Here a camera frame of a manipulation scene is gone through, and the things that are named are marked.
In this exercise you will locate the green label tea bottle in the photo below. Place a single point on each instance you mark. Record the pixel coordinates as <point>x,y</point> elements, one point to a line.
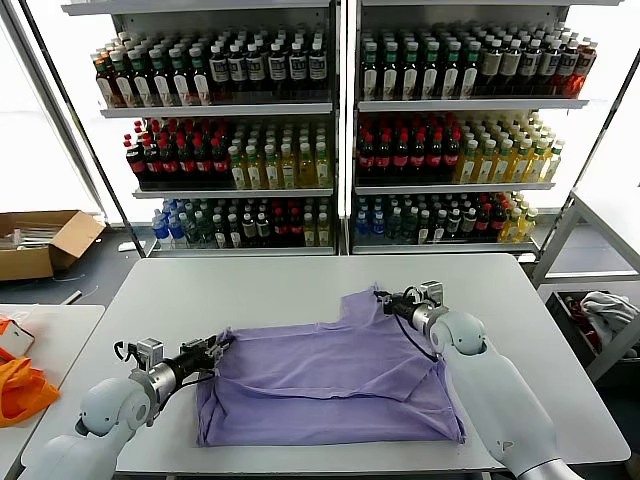
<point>201,87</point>
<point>389,80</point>
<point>122,86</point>
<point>409,80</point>
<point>469,80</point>
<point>450,80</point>
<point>181,87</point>
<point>430,80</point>
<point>161,87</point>
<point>370,80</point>
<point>141,87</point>

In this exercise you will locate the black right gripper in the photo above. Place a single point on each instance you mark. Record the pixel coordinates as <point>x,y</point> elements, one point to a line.
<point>404,306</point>

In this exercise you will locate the orange red tea bottle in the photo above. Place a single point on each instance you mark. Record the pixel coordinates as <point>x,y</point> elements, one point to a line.
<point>104,85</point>
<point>580,77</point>

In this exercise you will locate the dark bottle beige label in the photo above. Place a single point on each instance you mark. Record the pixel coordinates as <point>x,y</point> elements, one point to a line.
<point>491,67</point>
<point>510,67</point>

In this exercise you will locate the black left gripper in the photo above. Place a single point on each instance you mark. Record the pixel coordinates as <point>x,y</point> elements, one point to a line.
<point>192,357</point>

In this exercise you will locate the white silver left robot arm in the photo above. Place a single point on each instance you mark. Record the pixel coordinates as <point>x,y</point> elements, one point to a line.
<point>110,405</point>

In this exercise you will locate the black plastic crate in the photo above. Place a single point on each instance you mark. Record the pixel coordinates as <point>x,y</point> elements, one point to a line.
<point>565,325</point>

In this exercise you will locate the purple t-shirt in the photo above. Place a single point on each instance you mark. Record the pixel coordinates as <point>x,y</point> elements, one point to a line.
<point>325,370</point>

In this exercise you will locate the dark bottle black white label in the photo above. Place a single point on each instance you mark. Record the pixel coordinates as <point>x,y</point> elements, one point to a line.
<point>529,67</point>
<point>566,67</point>
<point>219,72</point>
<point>236,70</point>
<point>316,67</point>
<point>255,70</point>
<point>296,70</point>
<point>548,67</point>
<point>277,70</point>

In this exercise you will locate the blue label water bottle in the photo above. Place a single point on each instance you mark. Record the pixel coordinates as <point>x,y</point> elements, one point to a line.
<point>377,227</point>
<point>161,232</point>
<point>176,234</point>
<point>361,227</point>

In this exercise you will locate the open cardboard box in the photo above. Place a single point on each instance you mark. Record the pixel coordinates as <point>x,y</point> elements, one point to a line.
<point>30,262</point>

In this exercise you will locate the small dark bottle white label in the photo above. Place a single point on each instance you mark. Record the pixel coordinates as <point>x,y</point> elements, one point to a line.
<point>454,225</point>
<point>263,231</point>
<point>468,224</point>
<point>249,231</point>

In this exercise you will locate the red garment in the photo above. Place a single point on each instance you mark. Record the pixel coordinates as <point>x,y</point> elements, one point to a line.
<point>592,340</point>

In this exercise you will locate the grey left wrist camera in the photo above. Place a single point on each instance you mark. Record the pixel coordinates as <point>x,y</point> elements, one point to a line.
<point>148,352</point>

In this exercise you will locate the red cap cola bottle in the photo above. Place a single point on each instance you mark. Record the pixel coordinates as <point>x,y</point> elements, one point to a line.
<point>451,160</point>
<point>400,160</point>
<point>366,160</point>
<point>219,167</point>
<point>383,160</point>
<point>169,167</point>
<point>152,167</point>
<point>186,167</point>
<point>203,167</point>
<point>435,160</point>
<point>136,167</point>
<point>418,160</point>

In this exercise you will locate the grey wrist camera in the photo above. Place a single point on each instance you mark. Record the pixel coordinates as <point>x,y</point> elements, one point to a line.
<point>148,352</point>
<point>432,292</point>

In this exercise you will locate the yellow drink bottle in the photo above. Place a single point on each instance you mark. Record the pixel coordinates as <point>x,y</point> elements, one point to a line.
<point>254,172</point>
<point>501,167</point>
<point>550,167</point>
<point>272,172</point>
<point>238,172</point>
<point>535,167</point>
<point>468,167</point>
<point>288,172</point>
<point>322,170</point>
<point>305,170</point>
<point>518,167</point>
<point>485,167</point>

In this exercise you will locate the grey metal shelf unit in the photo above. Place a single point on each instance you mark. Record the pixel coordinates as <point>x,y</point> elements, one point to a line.
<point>450,106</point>
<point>225,111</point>

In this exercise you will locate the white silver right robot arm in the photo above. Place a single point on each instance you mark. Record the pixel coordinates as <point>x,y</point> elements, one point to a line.
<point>500,400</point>

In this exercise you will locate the white strip on floor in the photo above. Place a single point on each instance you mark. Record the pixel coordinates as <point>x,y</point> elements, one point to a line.
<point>74,297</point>

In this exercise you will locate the white packing material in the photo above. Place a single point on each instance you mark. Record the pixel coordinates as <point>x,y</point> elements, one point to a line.
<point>30,239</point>

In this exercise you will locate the small dark bottle white cap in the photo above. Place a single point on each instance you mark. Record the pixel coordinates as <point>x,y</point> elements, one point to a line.
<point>219,234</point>
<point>424,229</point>
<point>439,227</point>
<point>234,234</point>

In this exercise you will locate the orange cloth bag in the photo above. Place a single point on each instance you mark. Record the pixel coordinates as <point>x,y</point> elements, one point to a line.
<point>20,395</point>

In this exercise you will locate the dark slanted frame pole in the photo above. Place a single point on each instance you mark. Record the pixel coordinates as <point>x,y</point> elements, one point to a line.
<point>120,220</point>
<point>601,132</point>

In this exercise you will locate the white grey garment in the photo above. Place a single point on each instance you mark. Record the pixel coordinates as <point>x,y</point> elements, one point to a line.
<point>605,312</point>

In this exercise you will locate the small yellow green bottle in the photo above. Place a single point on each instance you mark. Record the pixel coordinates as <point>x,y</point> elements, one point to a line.
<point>310,232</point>
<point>526,226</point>
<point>511,227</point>
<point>324,232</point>

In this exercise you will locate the small cola bottle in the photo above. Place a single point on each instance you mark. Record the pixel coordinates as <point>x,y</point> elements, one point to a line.
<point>295,230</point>
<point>497,222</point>
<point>482,224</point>
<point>280,230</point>

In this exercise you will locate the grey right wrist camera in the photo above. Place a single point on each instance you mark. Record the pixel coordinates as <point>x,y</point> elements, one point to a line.
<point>432,292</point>

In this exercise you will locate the white and orange carton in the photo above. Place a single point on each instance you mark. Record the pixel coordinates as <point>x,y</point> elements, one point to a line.
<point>17,340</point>

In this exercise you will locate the grey metal table frame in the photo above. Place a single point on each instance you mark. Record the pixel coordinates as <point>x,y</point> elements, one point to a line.
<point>555,245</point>

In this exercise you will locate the green tinted water bottle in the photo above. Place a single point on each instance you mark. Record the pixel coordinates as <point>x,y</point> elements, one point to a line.
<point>410,227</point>
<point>192,234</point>
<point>395,227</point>

